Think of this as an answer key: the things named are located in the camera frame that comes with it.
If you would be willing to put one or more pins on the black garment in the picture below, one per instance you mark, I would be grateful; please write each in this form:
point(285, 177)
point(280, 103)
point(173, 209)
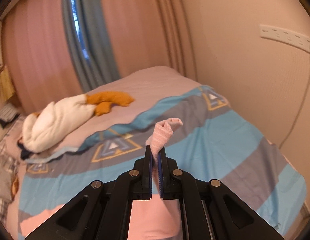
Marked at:
point(25, 154)

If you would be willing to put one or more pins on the blue grey patterned duvet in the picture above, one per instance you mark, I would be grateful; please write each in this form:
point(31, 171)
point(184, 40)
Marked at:
point(213, 142)

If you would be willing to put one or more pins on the pink striped sweater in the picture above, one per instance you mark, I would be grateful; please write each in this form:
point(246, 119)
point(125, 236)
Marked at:
point(162, 139)

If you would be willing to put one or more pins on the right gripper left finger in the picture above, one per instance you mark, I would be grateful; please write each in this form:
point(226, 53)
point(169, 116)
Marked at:
point(101, 210)

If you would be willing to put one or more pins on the teal curtain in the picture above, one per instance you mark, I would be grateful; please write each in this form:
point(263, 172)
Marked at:
point(89, 43)

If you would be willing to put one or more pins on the white wall power strip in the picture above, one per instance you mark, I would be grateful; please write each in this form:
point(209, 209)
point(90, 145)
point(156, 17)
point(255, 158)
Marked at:
point(285, 36)

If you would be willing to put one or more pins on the white fluffy folded blanket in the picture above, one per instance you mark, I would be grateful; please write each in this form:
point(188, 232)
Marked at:
point(55, 122)

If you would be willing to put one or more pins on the orange plush garment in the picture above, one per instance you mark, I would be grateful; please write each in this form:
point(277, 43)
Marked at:
point(104, 101)

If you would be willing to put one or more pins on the beige fringed lampshade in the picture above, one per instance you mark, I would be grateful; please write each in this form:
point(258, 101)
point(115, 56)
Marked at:
point(7, 89)

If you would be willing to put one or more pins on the pink bed sheet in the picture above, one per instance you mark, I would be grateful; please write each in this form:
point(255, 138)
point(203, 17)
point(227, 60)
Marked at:
point(146, 86)

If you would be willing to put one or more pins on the plaid pillow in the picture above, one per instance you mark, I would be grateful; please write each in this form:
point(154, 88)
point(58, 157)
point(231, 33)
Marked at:
point(9, 163)

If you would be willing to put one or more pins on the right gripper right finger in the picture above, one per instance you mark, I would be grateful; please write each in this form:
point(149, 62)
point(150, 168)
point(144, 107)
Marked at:
point(209, 209)

